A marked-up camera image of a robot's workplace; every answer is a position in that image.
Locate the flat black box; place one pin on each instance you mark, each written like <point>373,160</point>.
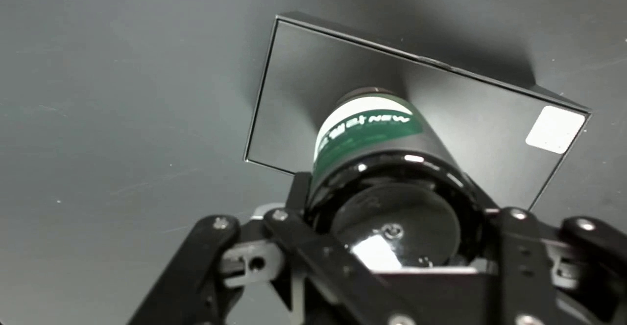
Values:
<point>303,95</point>

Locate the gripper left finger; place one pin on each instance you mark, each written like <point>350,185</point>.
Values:
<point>313,251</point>

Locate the dark bottle with green label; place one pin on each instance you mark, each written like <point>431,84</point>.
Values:
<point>387,178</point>

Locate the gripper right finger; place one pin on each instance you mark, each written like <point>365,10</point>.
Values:
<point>526,266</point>

